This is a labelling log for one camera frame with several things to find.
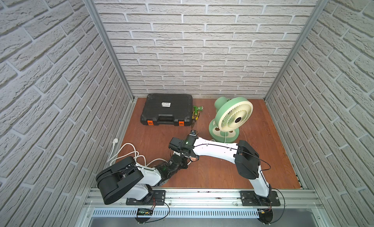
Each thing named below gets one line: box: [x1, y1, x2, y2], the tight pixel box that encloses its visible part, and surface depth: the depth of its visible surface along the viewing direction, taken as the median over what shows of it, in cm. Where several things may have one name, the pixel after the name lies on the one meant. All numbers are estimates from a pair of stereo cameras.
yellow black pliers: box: [190, 111, 200, 130], surface depth 108 cm
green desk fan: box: [208, 96, 254, 144], surface depth 80 cm
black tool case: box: [140, 93, 193, 127], surface depth 106 cm
